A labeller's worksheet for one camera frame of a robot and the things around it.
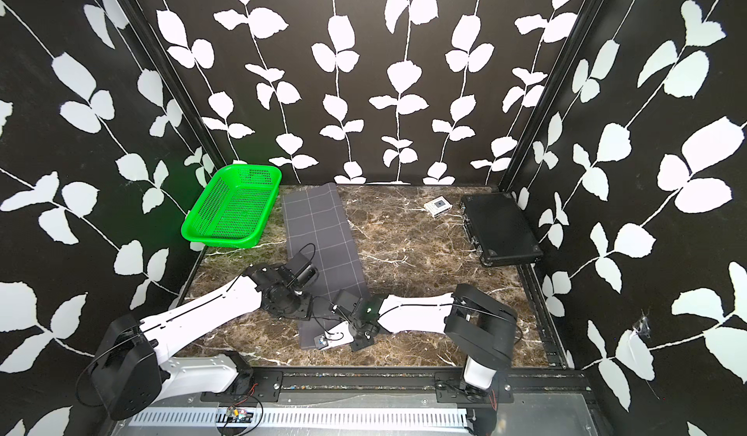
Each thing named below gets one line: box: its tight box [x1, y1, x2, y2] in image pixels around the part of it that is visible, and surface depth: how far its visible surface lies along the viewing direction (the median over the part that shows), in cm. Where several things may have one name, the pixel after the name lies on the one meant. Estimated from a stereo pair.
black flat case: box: [461, 192, 544, 267], surface depth 103 cm
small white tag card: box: [424, 195, 454, 218], surface depth 116 cm
